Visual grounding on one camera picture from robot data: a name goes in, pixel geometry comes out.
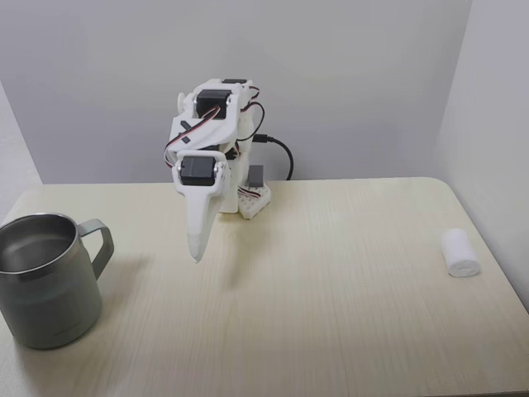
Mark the white gauze dressing roll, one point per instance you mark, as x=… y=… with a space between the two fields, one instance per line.
x=458 y=252

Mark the grey table clamp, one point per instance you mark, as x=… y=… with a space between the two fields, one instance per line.
x=256 y=175

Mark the grey metal mug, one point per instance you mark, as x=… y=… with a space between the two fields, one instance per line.
x=49 y=297

